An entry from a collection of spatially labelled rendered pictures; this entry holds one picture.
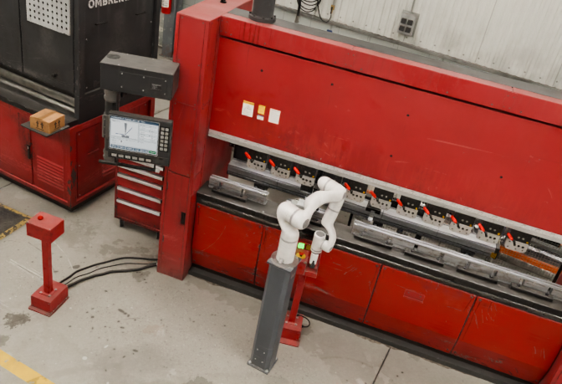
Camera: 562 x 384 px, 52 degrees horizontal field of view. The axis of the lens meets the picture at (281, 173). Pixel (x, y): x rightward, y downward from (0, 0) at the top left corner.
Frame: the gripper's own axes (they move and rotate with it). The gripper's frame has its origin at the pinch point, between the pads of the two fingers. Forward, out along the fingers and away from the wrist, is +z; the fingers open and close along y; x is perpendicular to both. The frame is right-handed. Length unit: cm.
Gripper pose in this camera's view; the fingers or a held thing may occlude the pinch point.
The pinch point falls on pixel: (312, 265)
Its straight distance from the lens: 436.4
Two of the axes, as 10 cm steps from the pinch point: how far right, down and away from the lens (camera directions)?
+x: 9.7, 2.2, -0.6
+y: -1.7, 5.5, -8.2
